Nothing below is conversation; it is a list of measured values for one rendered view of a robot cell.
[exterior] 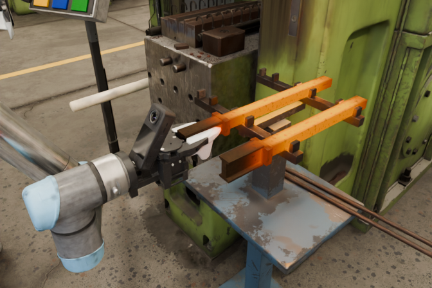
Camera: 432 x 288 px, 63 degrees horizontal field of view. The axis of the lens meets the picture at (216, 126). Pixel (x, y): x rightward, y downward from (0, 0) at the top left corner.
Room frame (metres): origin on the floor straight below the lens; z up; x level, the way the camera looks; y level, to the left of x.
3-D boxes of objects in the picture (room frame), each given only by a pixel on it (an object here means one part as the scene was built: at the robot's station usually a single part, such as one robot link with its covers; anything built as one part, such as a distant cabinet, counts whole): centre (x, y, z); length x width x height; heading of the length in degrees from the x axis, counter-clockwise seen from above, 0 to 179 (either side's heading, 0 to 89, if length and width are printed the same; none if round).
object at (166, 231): (1.20, 0.17, 0.01); 0.58 x 0.39 x 0.01; 41
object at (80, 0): (1.43, 0.53, 1.01); 0.07 x 0.05 x 0.07; 66
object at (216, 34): (1.13, -0.03, 0.95); 0.12 x 0.08 x 0.06; 131
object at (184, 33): (1.36, -0.02, 0.96); 0.42 x 0.20 x 0.09; 131
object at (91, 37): (1.59, 0.56, 0.54); 0.04 x 0.04 x 1.08; 41
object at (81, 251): (0.44, 0.25, 0.82); 0.11 x 0.08 x 0.11; 14
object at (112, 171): (0.47, 0.18, 0.92); 0.08 x 0.05 x 0.08; 38
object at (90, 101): (1.42, 0.43, 0.62); 0.44 x 0.05 x 0.05; 131
